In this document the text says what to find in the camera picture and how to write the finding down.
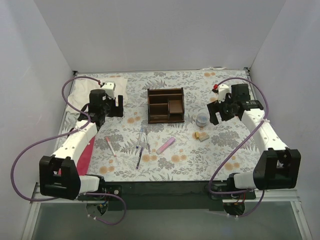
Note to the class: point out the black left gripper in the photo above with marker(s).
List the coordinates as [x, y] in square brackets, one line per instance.
[119, 107]

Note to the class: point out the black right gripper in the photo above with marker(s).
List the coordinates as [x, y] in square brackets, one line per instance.
[213, 113]

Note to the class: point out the clear round clip container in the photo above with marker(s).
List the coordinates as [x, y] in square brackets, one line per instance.
[201, 120]

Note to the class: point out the brown and grey eraser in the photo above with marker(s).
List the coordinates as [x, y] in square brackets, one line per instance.
[201, 136]

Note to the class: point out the pink capped white pen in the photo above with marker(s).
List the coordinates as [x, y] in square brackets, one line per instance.
[110, 146]

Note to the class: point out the purple pen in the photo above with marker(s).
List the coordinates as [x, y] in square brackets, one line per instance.
[139, 157]

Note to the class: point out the purple pink highlighter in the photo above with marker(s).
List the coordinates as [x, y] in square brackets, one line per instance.
[167, 144]

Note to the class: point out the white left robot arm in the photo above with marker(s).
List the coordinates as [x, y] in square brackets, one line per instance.
[58, 173]

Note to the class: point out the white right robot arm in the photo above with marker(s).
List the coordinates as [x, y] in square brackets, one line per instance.
[278, 165]

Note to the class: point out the white folded cloth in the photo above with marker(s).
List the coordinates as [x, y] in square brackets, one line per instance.
[82, 87]

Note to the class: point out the brown wooden desk organizer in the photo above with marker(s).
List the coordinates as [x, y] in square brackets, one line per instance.
[166, 105]

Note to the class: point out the floral table mat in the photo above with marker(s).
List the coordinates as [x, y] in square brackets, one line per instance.
[228, 149]

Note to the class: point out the pink cloth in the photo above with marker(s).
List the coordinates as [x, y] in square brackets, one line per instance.
[82, 165]

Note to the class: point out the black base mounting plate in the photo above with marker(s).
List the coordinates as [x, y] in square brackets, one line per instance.
[165, 195]

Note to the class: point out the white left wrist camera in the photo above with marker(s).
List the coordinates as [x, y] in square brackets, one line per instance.
[109, 88]

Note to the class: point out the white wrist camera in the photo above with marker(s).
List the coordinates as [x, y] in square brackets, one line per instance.
[109, 88]
[221, 91]

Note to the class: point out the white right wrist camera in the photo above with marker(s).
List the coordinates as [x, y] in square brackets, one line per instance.
[221, 91]

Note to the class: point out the aluminium frame rail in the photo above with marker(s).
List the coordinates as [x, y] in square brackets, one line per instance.
[275, 215]

